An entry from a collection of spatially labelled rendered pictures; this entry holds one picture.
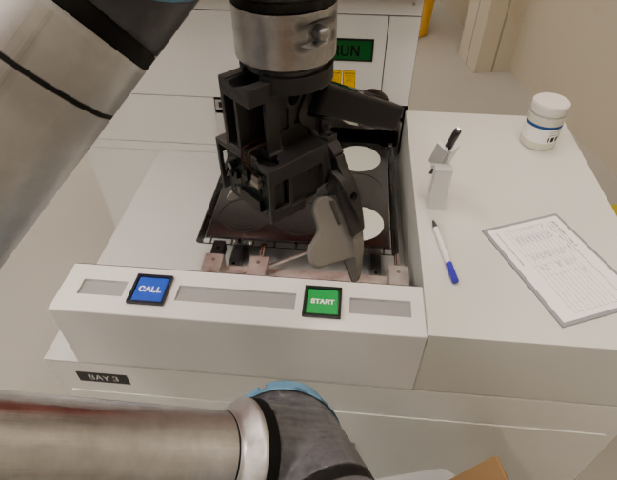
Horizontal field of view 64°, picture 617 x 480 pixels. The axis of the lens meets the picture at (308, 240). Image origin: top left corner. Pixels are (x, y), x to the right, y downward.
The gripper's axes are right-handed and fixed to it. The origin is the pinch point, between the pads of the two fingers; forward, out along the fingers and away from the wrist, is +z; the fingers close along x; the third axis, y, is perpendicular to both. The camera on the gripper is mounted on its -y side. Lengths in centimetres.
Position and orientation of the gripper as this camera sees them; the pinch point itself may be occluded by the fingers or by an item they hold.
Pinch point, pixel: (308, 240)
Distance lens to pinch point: 51.6
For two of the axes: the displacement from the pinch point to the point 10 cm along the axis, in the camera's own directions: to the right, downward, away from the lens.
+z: 0.0, 7.3, 6.8
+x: 6.7, 5.0, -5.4
